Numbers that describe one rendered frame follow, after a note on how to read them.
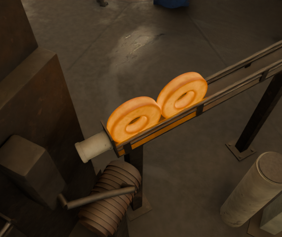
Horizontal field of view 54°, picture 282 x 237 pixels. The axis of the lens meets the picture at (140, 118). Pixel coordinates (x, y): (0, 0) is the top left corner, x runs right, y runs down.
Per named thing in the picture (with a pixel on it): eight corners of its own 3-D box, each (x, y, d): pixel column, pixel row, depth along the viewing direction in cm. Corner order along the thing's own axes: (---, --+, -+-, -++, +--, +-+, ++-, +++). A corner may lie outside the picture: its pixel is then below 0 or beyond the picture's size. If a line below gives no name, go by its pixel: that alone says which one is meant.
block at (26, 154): (23, 196, 79) (-16, 157, 59) (41, 173, 83) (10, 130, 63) (53, 213, 76) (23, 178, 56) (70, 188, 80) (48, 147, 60)
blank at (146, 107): (100, 113, 69) (106, 122, 67) (154, 87, 72) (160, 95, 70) (111, 142, 82) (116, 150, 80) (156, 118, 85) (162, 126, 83)
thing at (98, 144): (78, 150, 79) (72, 140, 74) (106, 135, 81) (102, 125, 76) (86, 166, 76) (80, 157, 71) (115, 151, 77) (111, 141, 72)
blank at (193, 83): (154, 87, 72) (160, 95, 70) (203, 62, 75) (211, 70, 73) (157, 118, 85) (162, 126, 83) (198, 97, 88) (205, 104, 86)
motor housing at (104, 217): (95, 248, 122) (69, 212, 78) (119, 204, 133) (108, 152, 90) (120, 263, 119) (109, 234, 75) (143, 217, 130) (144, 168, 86)
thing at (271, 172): (216, 220, 129) (253, 174, 87) (223, 197, 135) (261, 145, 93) (241, 232, 126) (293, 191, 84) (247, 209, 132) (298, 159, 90)
